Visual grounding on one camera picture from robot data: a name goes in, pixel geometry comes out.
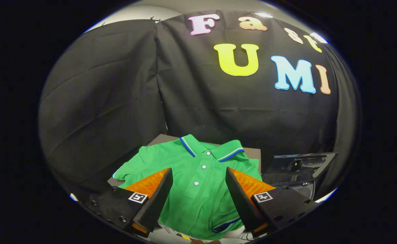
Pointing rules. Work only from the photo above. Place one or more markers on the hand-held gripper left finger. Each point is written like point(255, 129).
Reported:
point(154, 203)

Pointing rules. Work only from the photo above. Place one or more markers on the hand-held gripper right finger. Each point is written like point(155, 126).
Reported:
point(244, 203)

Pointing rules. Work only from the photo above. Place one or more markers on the white sheet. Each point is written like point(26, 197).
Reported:
point(325, 196)

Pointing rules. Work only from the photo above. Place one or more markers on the black backdrop cloth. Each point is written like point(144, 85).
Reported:
point(100, 101)

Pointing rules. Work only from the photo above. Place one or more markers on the dark grey cabinet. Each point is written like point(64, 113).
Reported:
point(252, 154)

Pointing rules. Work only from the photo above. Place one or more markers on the green polo shirt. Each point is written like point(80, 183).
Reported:
point(198, 203)

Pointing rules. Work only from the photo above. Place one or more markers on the ceiling light panel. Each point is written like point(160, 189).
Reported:
point(262, 15)
point(319, 37)

